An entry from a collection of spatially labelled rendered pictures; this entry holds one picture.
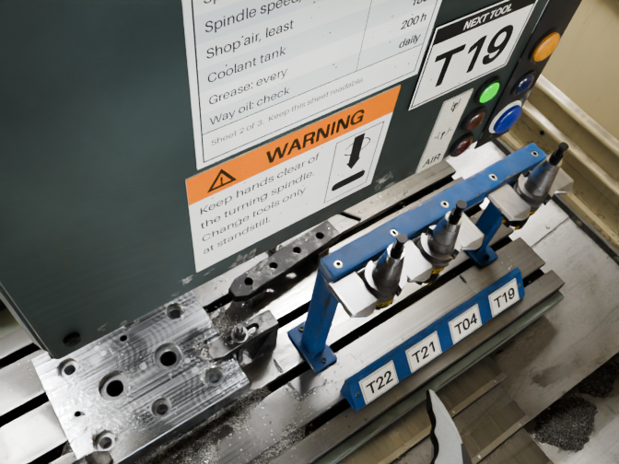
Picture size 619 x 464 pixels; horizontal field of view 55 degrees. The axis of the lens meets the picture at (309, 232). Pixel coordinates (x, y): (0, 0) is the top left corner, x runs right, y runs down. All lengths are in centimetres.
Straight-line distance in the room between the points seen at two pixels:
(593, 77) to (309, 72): 113
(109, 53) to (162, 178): 9
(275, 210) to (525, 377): 114
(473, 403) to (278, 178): 109
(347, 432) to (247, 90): 89
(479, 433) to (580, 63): 82
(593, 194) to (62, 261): 133
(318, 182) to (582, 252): 120
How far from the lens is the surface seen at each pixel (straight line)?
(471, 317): 123
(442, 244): 92
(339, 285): 88
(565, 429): 156
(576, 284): 155
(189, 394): 105
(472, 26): 42
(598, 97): 143
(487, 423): 141
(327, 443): 113
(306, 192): 42
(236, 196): 37
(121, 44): 26
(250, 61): 30
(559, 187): 111
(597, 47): 139
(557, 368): 150
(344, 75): 35
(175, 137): 31
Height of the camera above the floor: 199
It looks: 57 degrees down
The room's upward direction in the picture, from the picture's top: 11 degrees clockwise
